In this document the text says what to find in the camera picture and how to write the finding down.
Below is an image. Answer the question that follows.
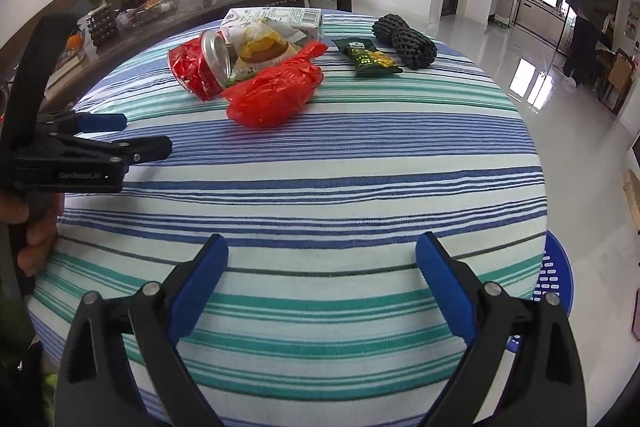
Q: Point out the red plastic bag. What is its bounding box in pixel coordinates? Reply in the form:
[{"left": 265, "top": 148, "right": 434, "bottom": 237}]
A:
[{"left": 220, "top": 40, "right": 329, "bottom": 129}]

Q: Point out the blue plastic basket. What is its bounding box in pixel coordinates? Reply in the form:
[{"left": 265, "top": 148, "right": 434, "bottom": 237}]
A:
[{"left": 505, "top": 229, "right": 576, "bottom": 355}]

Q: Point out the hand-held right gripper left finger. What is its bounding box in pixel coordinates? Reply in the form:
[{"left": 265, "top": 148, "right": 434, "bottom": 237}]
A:
[{"left": 54, "top": 233, "right": 230, "bottom": 427}]

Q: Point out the blue green striped tablecloth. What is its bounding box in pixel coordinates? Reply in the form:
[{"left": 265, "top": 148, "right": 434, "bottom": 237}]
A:
[{"left": 27, "top": 10, "right": 548, "bottom": 427}]

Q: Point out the clear snack tray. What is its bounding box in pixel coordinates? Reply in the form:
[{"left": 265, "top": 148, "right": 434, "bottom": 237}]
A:
[{"left": 120, "top": 0, "right": 183, "bottom": 28}]

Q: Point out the green snack packet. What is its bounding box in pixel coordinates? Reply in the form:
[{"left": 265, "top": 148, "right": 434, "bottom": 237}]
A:
[{"left": 331, "top": 37, "right": 404, "bottom": 78}]

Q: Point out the tan wooden chair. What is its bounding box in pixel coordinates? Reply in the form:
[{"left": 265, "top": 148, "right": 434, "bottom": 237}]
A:
[{"left": 597, "top": 47, "right": 638, "bottom": 115}]

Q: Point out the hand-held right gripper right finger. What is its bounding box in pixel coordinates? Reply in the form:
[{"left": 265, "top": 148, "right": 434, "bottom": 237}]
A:
[{"left": 415, "top": 231, "right": 588, "bottom": 427}]

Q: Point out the white milk carton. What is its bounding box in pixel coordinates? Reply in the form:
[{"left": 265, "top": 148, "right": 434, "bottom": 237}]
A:
[{"left": 220, "top": 6, "right": 323, "bottom": 45}]

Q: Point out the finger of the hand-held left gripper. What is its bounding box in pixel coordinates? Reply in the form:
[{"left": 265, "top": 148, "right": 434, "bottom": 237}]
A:
[
  {"left": 37, "top": 112, "right": 129, "bottom": 134},
  {"left": 49, "top": 132, "right": 174, "bottom": 166}
]

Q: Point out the person's left hand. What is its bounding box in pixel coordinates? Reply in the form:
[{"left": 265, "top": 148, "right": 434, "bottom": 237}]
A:
[{"left": 0, "top": 193, "right": 66, "bottom": 278}]

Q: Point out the crushed red drink can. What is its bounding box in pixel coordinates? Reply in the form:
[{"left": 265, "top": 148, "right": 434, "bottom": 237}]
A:
[{"left": 167, "top": 30, "right": 233, "bottom": 103}]

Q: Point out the black beaded holder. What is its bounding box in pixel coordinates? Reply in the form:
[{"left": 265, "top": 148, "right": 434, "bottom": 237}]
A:
[{"left": 86, "top": 4, "right": 121, "bottom": 47}]

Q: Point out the beige pastry snack packet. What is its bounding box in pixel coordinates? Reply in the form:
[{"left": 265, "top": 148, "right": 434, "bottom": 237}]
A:
[{"left": 230, "top": 20, "right": 306, "bottom": 83}]

